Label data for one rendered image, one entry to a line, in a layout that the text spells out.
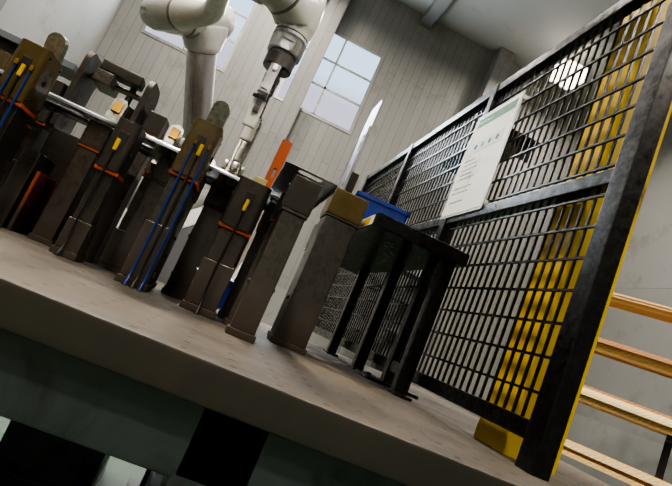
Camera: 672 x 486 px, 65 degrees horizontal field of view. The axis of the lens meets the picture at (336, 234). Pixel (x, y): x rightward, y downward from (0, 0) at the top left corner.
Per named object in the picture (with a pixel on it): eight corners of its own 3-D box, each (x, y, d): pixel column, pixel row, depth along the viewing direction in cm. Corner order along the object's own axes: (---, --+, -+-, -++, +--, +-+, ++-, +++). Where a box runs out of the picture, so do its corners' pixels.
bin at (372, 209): (340, 231, 148) (358, 189, 150) (328, 244, 178) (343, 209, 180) (394, 255, 149) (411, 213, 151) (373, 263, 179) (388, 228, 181)
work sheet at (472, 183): (480, 208, 119) (525, 89, 124) (438, 219, 140) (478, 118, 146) (488, 212, 119) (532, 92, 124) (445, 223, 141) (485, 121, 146)
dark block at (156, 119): (76, 252, 136) (150, 109, 143) (83, 253, 142) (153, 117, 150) (95, 260, 136) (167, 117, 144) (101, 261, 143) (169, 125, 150)
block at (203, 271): (176, 308, 98) (240, 171, 102) (180, 305, 109) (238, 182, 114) (213, 323, 99) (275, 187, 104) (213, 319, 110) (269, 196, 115)
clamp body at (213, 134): (107, 280, 94) (193, 109, 100) (119, 281, 106) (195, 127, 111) (143, 295, 95) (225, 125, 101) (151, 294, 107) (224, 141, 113)
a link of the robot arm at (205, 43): (157, 204, 205) (202, 193, 222) (184, 219, 197) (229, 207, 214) (166, -13, 172) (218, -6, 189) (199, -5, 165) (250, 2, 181)
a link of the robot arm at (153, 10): (164, -12, 155) (201, -8, 166) (128, -12, 165) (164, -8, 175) (166, 36, 160) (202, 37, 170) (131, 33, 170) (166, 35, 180)
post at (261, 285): (224, 332, 85) (296, 173, 90) (224, 329, 90) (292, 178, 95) (253, 344, 86) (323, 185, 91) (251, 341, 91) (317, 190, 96)
